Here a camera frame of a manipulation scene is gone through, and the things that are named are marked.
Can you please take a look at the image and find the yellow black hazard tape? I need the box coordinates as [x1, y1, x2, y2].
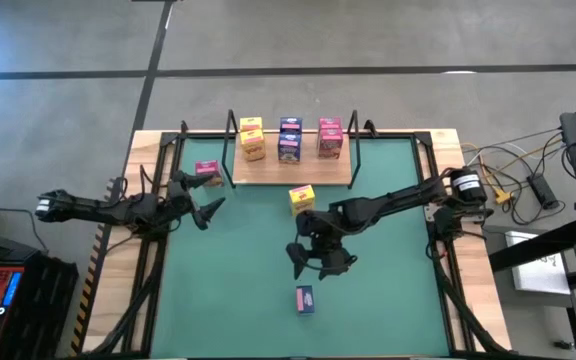
[69, 177, 122, 357]

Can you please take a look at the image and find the blue Frosted Flakes cereal box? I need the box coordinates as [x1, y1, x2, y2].
[277, 131, 303, 165]
[295, 284, 316, 316]
[279, 116, 304, 135]

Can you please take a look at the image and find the black metal shelf frame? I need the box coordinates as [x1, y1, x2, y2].
[220, 109, 240, 190]
[347, 108, 364, 190]

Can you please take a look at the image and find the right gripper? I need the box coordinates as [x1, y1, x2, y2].
[286, 209, 357, 281]

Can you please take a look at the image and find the magenta Raisin Bran cereal box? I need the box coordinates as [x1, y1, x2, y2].
[316, 127, 345, 160]
[194, 159, 225, 189]
[317, 116, 343, 132]

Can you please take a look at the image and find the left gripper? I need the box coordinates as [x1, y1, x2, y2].
[166, 171, 226, 231]

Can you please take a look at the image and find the yellow cable with connector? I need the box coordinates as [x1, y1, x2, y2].
[460, 137, 567, 206]

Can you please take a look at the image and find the white board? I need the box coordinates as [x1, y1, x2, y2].
[505, 230, 573, 296]

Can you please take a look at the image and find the black power brick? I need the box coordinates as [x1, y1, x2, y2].
[526, 172, 562, 211]

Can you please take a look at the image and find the teal table mat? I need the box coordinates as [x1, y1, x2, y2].
[150, 137, 452, 357]

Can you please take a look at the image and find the yellow Corn Pops cereal box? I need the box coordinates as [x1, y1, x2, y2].
[238, 116, 264, 134]
[288, 184, 317, 218]
[239, 128, 268, 163]

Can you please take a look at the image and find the red black equipment case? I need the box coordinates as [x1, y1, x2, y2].
[0, 234, 80, 360]

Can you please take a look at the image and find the black slanted beam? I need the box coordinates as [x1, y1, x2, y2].
[487, 214, 576, 274]

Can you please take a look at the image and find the black metal table frame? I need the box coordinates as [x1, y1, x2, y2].
[80, 130, 514, 360]

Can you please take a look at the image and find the wooden shelf board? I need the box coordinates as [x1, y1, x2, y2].
[231, 131, 354, 187]

